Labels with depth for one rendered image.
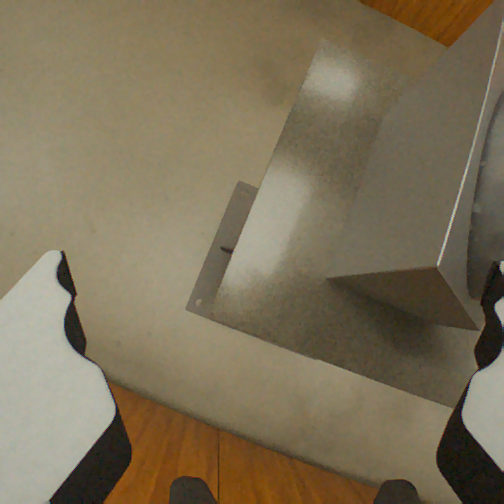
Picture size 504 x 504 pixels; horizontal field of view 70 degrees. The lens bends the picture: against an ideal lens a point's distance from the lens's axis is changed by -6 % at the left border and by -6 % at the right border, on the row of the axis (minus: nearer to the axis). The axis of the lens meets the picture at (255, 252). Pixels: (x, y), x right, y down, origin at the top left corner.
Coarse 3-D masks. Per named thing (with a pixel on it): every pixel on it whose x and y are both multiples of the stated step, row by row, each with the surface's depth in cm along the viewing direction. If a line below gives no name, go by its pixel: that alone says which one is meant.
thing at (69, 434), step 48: (48, 288) 9; (0, 336) 8; (48, 336) 8; (0, 384) 7; (48, 384) 7; (96, 384) 7; (0, 432) 6; (48, 432) 6; (96, 432) 6; (0, 480) 5; (48, 480) 5; (96, 480) 6
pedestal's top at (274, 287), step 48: (336, 48) 40; (336, 96) 39; (384, 96) 40; (288, 144) 38; (336, 144) 39; (288, 192) 38; (336, 192) 38; (240, 240) 37; (288, 240) 37; (336, 240) 38; (240, 288) 36; (288, 288) 37; (336, 288) 37; (288, 336) 36; (336, 336) 37; (384, 336) 37; (432, 336) 38; (432, 384) 37
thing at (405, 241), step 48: (480, 48) 21; (432, 96) 27; (480, 96) 19; (384, 144) 35; (432, 144) 24; (480, 144) 19; (384, 192) 30; (432, 192) 21; (384, 240) 26; (432, 240) 19; (384, 288) 29; (432, 288) 22
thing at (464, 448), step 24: (480, 336) 9; (480, 360) 9; (480, 384) 7; (456, 408) 7; (480, 408) 6; (456, 432) 6; (480, 432) 6; (456, 456) 6; (480, 456) 6; (456, 480) 6; (480, 480) 6
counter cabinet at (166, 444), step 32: (128, 416) 95; (160, 416) 105; (160, 448) 86; (192, 448) 93; (224, 448) 102; (256, 448) 112; (128, 480) 67; (160, 480) 72; (224, 480) 83; (256, 480) 90; (288, 480) 98; (320, 480) 107; (352, 480) 117
